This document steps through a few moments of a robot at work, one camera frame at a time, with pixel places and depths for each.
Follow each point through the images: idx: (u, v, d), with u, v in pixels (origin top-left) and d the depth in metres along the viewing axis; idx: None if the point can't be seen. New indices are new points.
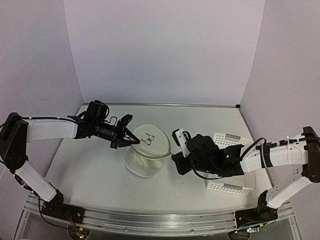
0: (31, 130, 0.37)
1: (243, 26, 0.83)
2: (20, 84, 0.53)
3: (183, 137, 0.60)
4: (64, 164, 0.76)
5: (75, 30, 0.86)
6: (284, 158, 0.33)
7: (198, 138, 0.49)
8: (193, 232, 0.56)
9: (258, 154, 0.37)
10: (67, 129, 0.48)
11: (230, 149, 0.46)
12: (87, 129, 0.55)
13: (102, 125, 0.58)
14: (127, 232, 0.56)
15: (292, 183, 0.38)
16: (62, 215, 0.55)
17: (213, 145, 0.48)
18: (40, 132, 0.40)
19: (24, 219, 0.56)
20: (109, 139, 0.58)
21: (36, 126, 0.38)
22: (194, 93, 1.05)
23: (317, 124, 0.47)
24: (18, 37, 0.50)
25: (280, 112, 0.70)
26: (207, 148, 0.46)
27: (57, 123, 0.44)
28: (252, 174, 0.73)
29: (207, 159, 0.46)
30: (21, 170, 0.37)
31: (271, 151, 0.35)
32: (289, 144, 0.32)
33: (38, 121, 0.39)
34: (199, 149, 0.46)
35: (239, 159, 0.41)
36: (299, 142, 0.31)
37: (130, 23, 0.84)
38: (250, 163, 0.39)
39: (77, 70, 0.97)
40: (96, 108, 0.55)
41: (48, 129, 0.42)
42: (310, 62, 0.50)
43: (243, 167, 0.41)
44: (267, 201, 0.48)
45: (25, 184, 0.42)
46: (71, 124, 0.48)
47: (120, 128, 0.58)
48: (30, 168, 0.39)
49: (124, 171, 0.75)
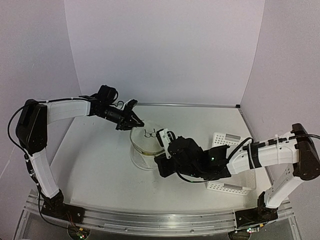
0: (50, 112, 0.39)
1: (243, 25, 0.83)
2: (20, 84, 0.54)
3: (167, 137, 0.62)
4: (64, 164, 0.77)
5: (75, 30, 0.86)
6: (274, 158, 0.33)
7: (180, 140, 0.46)
8: (193, 232, 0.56)
9: (246, 155, 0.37)
10: (82, 108, 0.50)
11: (215, 150, 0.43)
12: (98, 108, 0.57)
13: (111, 107, 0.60)
14: (127, 231, 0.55)
15: (286, 183, 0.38)
16: (62, 215, 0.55)
17: (196, 147, 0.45)
18: (58, 113, 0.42)
19: (24, 219, 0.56)
20: (116, 121, 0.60)
21: (54, 108, 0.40)
22: (194, 93, 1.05)
23: (317, 124, 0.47)
24: (18, 37, 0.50)
25: (280, 112, 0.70)
26: (191, 151, 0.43)
27: (72, 103, 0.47)
28: (251, 173, 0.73)
29: (191, 163, 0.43)
30: (37, 156, 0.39)
31: (259, 151, 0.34)
32: (279, 143, 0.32)
33: (55, 103, 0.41)
34: (181, 153, 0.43)
35: (226, 161, 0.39)
36: (289, 141, 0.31)
37: (130, 23, 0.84)
38: (237, 164, 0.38)
39: (77, 70, 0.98)
40: (108, 91, 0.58)
41: (64, 110, 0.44)
42: (310, 62, 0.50)
43: (230, 168, 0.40)
44: (266, 203, 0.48)
45: (33, 173, 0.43)
46: (84, 103, 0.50)
47: (126, 112, 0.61)
48: (43, 156, 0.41)
49: (124, 171, 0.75)
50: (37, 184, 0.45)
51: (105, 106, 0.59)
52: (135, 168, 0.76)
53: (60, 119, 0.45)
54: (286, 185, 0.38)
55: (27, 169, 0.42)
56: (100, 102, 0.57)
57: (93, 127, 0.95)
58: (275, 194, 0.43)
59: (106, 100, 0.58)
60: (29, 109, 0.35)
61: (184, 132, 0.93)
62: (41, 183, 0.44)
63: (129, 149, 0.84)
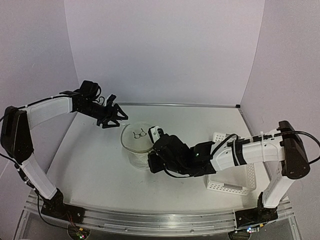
0: (32, 117, 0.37)
1: (243, 25, 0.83)
2: (20, 84, 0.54)
3: (157, 134, 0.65)
4: (64, 164, 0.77)
5: (75, 30, 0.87)
6: (259, 155, 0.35)
7: (165, 139, 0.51)
8: (193, 232, 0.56)
9: (230, 151, 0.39)
10: (64, 106, 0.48)
11: (201, 148, 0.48)
12: (81, 103, 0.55)
13: (94, 104, 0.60)
14: (127, 231, 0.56)
15: (278, 182, 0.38)
16: (62, 215, 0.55)
17: (180, 145, 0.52)
18: (40, 116, 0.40)
19: (24, 219, 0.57)
20: (100, 117, 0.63)
21: (35, 111, 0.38)
22: (194, 93, 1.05)
23: (317, 123, 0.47)
24: (18, 38, 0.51)
25: (280, 112, 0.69)
26: (173, 148, 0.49)
27: (53, 103, 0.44)
28: (252, 174, 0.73)
29: (175, 159, 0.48)
30: (27, 164, 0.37)
31: (244, 148, 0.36)
32: (264, 140, 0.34)
33: (35, 106, 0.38)
34: (165, 149, 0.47)
35: (210, 157, 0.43)
36: (274, 138, 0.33)
37: (129, 23, 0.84)
38: (221, 160, 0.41)
39: (77, 71, 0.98)
40: (91, 87, 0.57)
41: (46, 111, 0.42)
42: (310, 61, 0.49)
43: (214, 164, 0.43)
44: (264, 203, 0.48)
45: (28, 180, 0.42)
46: (65, 99, 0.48)
47: (111, 108, 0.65)
48: (32, 162, 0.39)
49: (124, 171, 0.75)
50: (34, 188, 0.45)
51: (89, 103, 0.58)
52: (135, 168, 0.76)
53: (43, 121, 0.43)
54: (278, 184, 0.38)
55: (20, 177, 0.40)
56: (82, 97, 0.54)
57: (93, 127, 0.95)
58: (271, 194, 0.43)
59: (89, 95, 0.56)
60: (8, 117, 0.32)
61: (184, 132, 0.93)
62: (38, 187, 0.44)
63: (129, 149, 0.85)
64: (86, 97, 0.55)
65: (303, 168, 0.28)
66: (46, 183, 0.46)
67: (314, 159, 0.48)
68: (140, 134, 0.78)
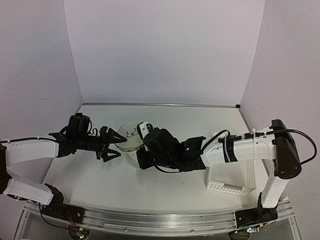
0: (10, 155, 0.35)
1: (244, 24, 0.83)
2: (20, 85, 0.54)
3: (146, 129, 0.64)
4: (64, 164, 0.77)
5: (75, 31, 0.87)
6: (250, 152, 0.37)
7: (155, 132, 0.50)
8: (193, 232, 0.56)
9: (221, 147, 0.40)
10: (48, 149, 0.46)
11: (191, 143, 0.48)
12: (72, 145, 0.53)
13: (88, 137, 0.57)
14: (127, 232, 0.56)
15: (273, 182, 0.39)
16: (62, 215, 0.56)
17: (170, 139, 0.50)
18: (19, 156, 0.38)
19: (24, 219, 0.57)
20: (96, 148, 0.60)
21: (16, 149, 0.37)
22: (194, 93, 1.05)
23: (317, 123, 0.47)
24: (18, 38, 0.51)
25: (281, 111, 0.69)
26: (164, 142, 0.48)
27: (37, 144, 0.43)
28: (251, 173, 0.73)
29: (165, 154, 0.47)
30: (9, 189, 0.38)
31: (235, 144, 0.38)
32: (256, 138, 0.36)
33: (17, 144, 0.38)
34: (155, 143, 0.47)
35: (200, 152, 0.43)
36: (266, 136, 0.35)
37: (129, 24, 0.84)
38: (211, 155, 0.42)
39: (78, 71, 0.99)
40: (78, 123, 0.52)
41: (29, 151, 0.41)
42: (310, 60, 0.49)
43: (204, 159, 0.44)
44: (262, 203, 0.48)
45: (20, 197, 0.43)
46: (51, 143, 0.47)
47: (105, 136, 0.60)
48: (20, 186, 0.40)
49: (123, 171, 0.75)
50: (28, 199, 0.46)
51: (81, 138, 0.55)
52: (135, 168, 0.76)
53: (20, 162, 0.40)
54: (274, 184, 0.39)
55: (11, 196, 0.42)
56: (68, 140, 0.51)
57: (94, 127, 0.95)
58: (269, 194, 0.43)
59: (78, 132, 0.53)
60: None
61: (184, 132, 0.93)
62: (31, 198, 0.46)
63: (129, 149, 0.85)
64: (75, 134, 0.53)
65: (295, 168, 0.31)
66: (38, 194, 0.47)
67: (313, 158, 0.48)
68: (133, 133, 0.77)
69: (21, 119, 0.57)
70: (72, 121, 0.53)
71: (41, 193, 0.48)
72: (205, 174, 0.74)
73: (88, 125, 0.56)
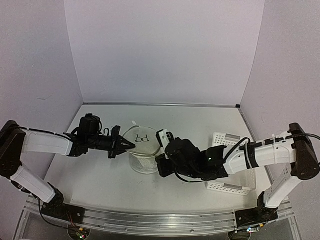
0: (27, 141, 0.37)
1: (243, 24, 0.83)
2: (20, 86, 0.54)
3: (166, 138, 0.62)
4: (64, 164, 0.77)
5: (75, 30, 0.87)
6: (271, 157, 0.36)
7: (176, 142, 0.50)
8: (193, 232, 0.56)
9: (242, 155, 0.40)
10: (60, 145, 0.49)
11: (212, 152, 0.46)
12: (82, 147, 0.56)
13: (99, 137, 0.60)
14: (127, 231, 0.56)
15: (285, 182, 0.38)
16: (62, 215, 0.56)
17: (193, 149, 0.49)
18: (35, 144, 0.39)
19: (24, 218, 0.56)
20: (107, 149, 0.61)
21: (33, 137, 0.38)
22: (194, 92, 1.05)
23: (317, 124, 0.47)
24: (18, 37, 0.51)
25: (280, 112, 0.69)
26: (186, 152, 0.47)
27: (53, 138, 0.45)
28: (252, 174, 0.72)
29: (188, 164, 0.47)
30: (16, 176, 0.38)
31: (257, 151, 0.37)
32: (276, 143, 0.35)
33: (35, 133, 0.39)
34: (178, 153, 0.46)
35: (222, 161, 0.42)
36: (285, 141, 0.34)
37: (129, 23, 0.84)
38: (234, 164, 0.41)
39: (78, 70, 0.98)
40: (89, 124, 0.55)
41: (44, 143, 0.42)
42: (310, 61, 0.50)
43: (227, 169, 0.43)
44: (266, 203, 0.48)
45: (23, 188, 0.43)
46: (66, 141, 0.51)
47: (115, 136, 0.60)
48: (27, 176, 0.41)
49: (123, 171, 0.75)
50: (31, 193, 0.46)
51: (92, 138, 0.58)
52: (133, 169, 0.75)
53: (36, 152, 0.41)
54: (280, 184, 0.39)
55: (14, 185, 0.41)
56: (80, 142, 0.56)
57: None
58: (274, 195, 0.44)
59: (88, 133, 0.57)
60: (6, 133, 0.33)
61: (184, 132, 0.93)
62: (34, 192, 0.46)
63: None
64: (86, 136, 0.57)
65: (313, 168, 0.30)
66: (42, 190, 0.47)
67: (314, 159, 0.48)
68: (142, 139, 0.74)
69: (21, 121, 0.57)
70: (83, 122, 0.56)
71: (45, 190, 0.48)
72: None
73: (99, 126, 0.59)
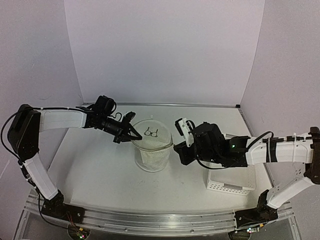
0: (43, 120, 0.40)
1: (243, 25, 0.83)
2: (20, 86, 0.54)
3: (186, 127, 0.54)
4: (64, 164, 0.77)
5: (75, 30, 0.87)
6: (289, 154, 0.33)
7: (204, 126, 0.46)
8: (193, 232, 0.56)
9: (265, 147, 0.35)
10: (76, 119, 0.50)
11: (235, 139, 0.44)
12: (94, 121, 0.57)
13: (109, 119, 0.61)
14: (127, 231, 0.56)
15: (295, 182, 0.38)
16: (61, 215, 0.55)
17: (219, 135, 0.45)
18: (51, 122, 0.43)
19: (24, 218, 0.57)
20: (113, 133, 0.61)
21: (48, 116, 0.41)
22: (194, 92, 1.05)
23: (317, 124, 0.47)
24: (18, 37, 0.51)
25: (280, 112, 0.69)
26: (215, 136, 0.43)
27: (67, 113, 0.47)
28: (252, 172, 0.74)
29: (213, 147, 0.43)
30: (30, 161, 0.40)
31: (277, 145, 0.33)
32: (296, 141, 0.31)
33: (49, 111, 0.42)
34: (205, 136, 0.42)
35: (245, 150, 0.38)
36: (306, 140, 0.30)
37: (129, 22, 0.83)
38: (256, 155, 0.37)
39: (78, 70, 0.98)
40: (106, 102, 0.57)
41: (59, 119, 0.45)
42: (309, 62, 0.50)
43: (248, 158, 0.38)
44: (268, 201, 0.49)
45: (29, 178, 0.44)
46: (80, 114, 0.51)
47: (125, 124, 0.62)
48: (37, 163, 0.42)
49: (124, 171, 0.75)
50: (35, 187, 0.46)
51: (104, 117, 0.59)
52: (133, 168, 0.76)
53: (53, 128, 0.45)
54: None
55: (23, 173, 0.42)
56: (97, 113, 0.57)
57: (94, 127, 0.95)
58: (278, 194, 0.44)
59: (102, 111, 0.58)
60: (22, 114, 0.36)
61: None
62: (38, 186, 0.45)
63: (130, 150, 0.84)
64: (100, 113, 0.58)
65: None
66: (47, 183, 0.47)
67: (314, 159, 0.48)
68: (151, 133, 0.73)
69: None
70: (101, 99, 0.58)
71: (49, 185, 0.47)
72: (205, 174, 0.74)
73: (113, 108, 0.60)
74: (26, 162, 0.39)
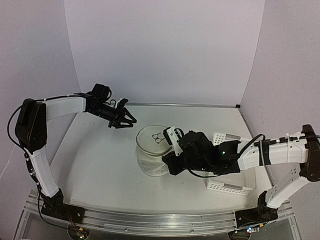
0: (49, 110, 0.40)
1: (243, 25, 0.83)
2: (20, 86, 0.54)
3: (174, 134, 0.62)
4: (64, 164, 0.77)
5: (75, 30, 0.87)
6: (283, 155, 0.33)
7: (192, 135, 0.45)
8: (193, 232, 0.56)
9: (257, 151, 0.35)
10: (78, 104, 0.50)
11: (225, 145, 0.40)
12: (92, 106, 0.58)
13: (106, 105, 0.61)
14: (127, 231, 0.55)
15: (292, 182, 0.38)
16: (62, 215, 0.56)
17: (207, 142, 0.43)
18: (56, 111, 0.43)
19: (24, 219, 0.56)
20: (110, 119, 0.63)
21: (52, 106, 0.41)
22: (194, 92, 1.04)
23: (317, 124, 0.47)
24: (18, 37, 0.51)
25: (280, 112, 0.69)
26: (201, 145, 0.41)
27: (68, 100, 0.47)
28: (252, 172, 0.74)
29: (202, 157, 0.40)
30: (38, 154, 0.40)
31: (271, 148, 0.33)
32: (290, 142, 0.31)
33: (52, 101, 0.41)
34: (192, 146, 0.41)
35: (237, 156, 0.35)
36: (299, 140, 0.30)
37: (129, 22, 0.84)
38: (249, 160, 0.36)
39: (77, 70, 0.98)
40: (102, 88, 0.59)
41: (62, 107, 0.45)
42: (309, 61, 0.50)
43: (240, 164, 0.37)
44: (267, 203, 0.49)
45: (33, 172, 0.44)
46: (80, 99, 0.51)
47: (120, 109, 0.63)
48: (43, 156, 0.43)
49: (124, 171, 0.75)
50: (37, 183, 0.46)
51: (100, 103, 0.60)
52: (133, 169, 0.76)
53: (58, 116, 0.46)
54: None
55: (27, 167, 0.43)
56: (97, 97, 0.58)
57: (93, 127, 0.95)
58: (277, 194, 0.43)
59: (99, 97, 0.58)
60: (27, 107, 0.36)
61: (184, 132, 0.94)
62: (41, 181, 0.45)
63: (130, 150, 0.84)
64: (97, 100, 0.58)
65: None
66: (49, 179, 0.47)
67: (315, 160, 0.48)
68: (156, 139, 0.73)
69: None
70: (97, 86, 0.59)
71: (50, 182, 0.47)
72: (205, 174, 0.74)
73: (108, 94, 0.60)
74: (35, 154, 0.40)
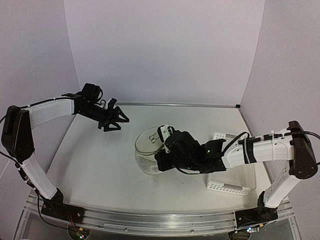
0: (34, 117, 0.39)
1: (243, 25, 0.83)
2: (20, 86, 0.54)
3: (167, 132, 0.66)
4: (64, 164, 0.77)
5: (75, 30, 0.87)
6: (269, 153, 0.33)
7: (176, 134, 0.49)
8: (193, 232, 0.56)
9: (241, 149, 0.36)
10: (65, 107, 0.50)
11: (211, 145, 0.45)
12: (82, 106, 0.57)
13: (96, 107, 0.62)
14: (127, 231, 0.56)
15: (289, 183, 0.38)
16: (62, 215, 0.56)
17: (191, 142, 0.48)
18: (42, 116, 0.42)
19: (24, 219, 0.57)
20: (101, 120, 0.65)
21: (37, 111, 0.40)
22: (194, 92, 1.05)
23: (316, 124, 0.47)
24: (18, 38, 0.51)
25: (280, 112, 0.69)
26: (186, 144, 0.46)
27: (55, 104, 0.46)
28: (252, 173, 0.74)
29: (187, 156, 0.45)
30: (28, 163, 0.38)
31: (255, 146, 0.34)
32: (274, 139, 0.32)
33: (37, 107, 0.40)
34: (177, 145, 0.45)
35: (221, 154, 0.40)
36: (284, 137, 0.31)
37: (129, 23, 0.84)
38: (232, 158, 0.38)
39: (77, 70, 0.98)
40: (93, 88, 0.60)
41: (48, 112, 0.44)
42: (309, 61, 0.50)
43: (225, 162, 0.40)
44: (265, 203, 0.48)
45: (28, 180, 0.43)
46: (67, 101, 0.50)
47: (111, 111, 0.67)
48: (35, 164, 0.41)
49: (123, 171, 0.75)
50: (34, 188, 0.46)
51: (91, 104, 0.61)
52: (133, 168, 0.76)
53: (45, 121, 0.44)
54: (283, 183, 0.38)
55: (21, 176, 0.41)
56: (86, 97, 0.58)
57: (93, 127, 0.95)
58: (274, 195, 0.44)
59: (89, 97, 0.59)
60: (11, 116, 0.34)
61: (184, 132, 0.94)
62: (37, 187, 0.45)
63: (129, 150, 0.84)
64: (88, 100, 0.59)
65: (312, 167, 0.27)
66: (45, 184, 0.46)
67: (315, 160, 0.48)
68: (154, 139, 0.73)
69: None
70: (87, 87, 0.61)
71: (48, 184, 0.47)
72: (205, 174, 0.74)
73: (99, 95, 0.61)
74: (24, 164, 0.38)
